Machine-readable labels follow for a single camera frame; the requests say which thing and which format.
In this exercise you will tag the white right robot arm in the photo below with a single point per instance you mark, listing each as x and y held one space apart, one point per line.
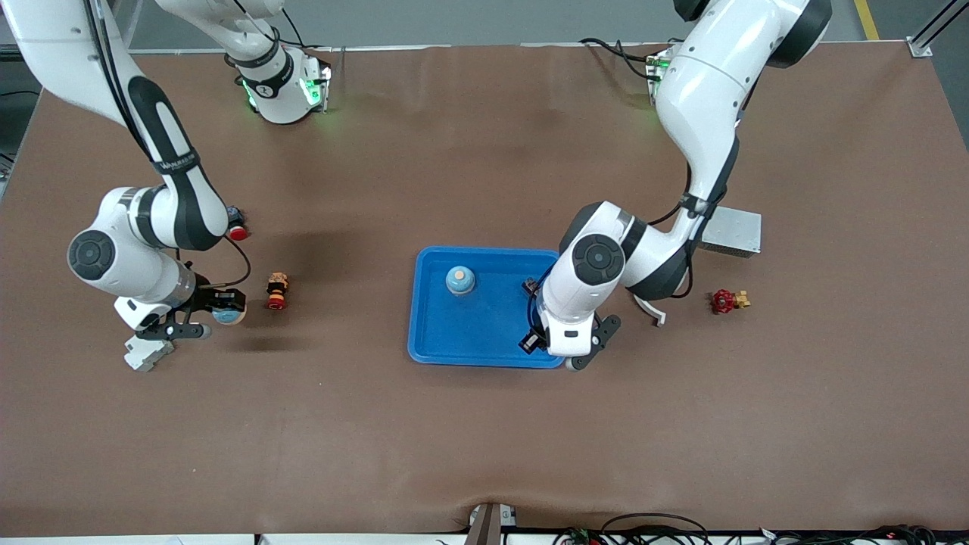
182 212

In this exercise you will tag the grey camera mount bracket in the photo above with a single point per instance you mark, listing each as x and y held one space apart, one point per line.
488 524

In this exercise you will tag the red push button switch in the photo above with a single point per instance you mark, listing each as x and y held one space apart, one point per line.
239 232

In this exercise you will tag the grey metal power supply box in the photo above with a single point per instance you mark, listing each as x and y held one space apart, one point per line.
738 231

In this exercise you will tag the blue plastic tray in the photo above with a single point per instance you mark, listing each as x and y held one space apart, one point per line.
488 325

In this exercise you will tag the white DIN rail block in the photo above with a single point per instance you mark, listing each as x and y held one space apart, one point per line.
147 357

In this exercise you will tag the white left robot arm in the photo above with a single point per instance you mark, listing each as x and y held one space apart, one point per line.
704 98

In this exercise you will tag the white curved plastic bracket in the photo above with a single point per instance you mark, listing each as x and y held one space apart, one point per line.
658 316

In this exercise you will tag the brown table cover mat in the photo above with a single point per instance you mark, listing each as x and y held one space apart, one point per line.
484 431

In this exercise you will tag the aluminium frame profile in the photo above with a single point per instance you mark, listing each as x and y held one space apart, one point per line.
920 47

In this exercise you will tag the black electrolytic capacitor block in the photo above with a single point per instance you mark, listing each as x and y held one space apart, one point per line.
530 288
527 344

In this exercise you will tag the light blue call bell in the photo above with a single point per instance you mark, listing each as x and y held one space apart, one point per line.
227 319
459 281

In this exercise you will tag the red yellow emergency stop switch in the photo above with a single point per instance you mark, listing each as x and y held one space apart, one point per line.
277 291

